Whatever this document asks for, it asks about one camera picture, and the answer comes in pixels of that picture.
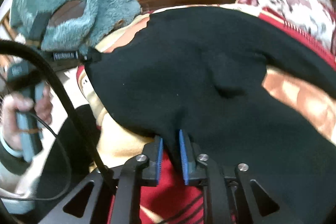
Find person's left forearm sleeve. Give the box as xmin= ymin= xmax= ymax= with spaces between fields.
xmin=1 ymin=134 xmax=45 ymax=215

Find person's left hand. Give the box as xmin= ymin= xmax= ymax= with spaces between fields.
xmin=2 ymin=85 xmax=53 ymax=151

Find floral quilted pillow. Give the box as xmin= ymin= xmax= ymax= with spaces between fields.
xmin=236 ymin=0 xmax=335 ymax=55

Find orange red patterned blanket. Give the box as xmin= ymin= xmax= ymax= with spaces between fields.
xmin=76 ymin=3 xmax=336 ymax=224

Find black pants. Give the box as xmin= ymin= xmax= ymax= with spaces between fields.
xmin=84 ymin=6 xmax=336 ymax=224

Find black flexible cable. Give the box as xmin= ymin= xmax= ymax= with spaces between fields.
xmin=0 ymin=39 xmax=115 ymax=189

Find teal fluffy coat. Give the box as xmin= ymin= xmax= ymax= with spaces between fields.
xmin=10 ymin=0 xmax=141 ymax=51

